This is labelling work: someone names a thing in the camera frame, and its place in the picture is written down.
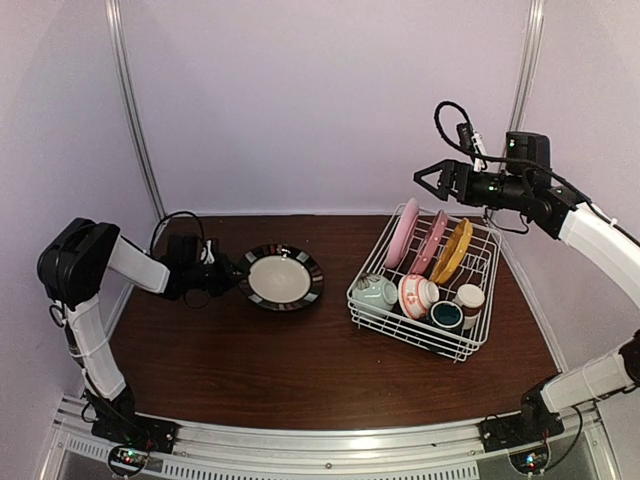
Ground yellow polka dot plate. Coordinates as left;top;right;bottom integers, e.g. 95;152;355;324
430;218;473;285

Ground pale green floral bowl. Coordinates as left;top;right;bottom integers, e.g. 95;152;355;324
352;272;398;311

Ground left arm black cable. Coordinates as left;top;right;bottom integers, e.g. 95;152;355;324
149;210;206;309

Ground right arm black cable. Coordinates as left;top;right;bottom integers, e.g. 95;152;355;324
433;100;511;164

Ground aluminium corner post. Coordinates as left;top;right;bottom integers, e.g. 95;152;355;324
105;0;166;219
508;0;545;130

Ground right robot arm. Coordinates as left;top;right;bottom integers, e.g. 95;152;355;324
413;131;639;338

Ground white red patterned bowl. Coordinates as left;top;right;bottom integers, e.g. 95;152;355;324
398;274;440;320

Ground plain pink plate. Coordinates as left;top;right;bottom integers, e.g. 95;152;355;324
384;198;420;269

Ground right aluminium corner post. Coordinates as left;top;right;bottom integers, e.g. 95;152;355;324
508;0;545;130

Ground aluminium front frame rail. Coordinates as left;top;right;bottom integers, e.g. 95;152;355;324
35;395;621;479

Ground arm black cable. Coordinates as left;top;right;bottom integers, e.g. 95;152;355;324
433;100;511;164
149;210;206;309

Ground left aluminium corner post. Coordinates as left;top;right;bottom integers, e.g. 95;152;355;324
105;0;166;219

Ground white wire dish rack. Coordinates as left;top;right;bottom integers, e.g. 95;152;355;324
346;199;502;362

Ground dark teal small cup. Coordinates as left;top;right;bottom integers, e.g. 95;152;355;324
426;300;464;334

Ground black striped rim plate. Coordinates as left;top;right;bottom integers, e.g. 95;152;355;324
243;244;324;312

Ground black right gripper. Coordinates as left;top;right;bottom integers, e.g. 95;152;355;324
416;157;531;209

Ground white brown small cup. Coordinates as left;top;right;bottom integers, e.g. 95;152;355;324
453;283;486;331

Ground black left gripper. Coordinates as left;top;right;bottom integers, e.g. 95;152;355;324
183;250;249;296

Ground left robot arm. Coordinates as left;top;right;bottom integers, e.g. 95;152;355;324
37;218;248;402

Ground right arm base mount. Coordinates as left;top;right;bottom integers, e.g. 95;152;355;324
479;389;565;453

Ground pink polka dot plate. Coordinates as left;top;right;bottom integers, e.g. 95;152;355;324
409;210;448;275

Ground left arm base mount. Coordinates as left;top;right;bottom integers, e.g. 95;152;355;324
85;386;178;454

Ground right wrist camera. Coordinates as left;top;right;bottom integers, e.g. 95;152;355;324
456;122;486;160

